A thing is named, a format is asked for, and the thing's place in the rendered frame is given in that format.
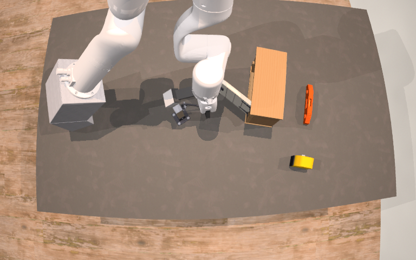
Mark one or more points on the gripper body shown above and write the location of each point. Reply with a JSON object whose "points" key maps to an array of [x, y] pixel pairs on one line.
{"points": [[204, 107]]}

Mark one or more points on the small brown wooden cabinet with white door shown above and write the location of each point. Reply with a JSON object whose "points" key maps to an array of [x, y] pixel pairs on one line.
{"points": [[266, 87]]}

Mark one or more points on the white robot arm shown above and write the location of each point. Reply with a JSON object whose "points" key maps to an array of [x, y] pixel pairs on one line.
{"points": [[121, 35]]}

